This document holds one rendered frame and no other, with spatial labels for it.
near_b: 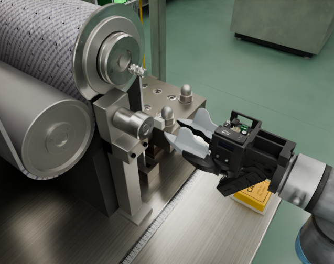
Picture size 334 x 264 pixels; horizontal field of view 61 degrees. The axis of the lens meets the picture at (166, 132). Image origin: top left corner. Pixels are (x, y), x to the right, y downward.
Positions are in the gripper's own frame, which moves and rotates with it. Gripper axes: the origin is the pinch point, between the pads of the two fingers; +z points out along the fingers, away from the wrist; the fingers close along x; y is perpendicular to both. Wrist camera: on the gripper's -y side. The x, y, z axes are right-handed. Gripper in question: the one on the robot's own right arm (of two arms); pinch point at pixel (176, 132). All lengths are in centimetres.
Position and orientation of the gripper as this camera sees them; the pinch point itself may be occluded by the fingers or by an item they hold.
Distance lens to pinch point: 53.1
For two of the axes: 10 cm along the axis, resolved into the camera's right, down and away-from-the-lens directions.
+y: -0.1, -7.1, -7.0
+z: -8.2, -3.9, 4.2
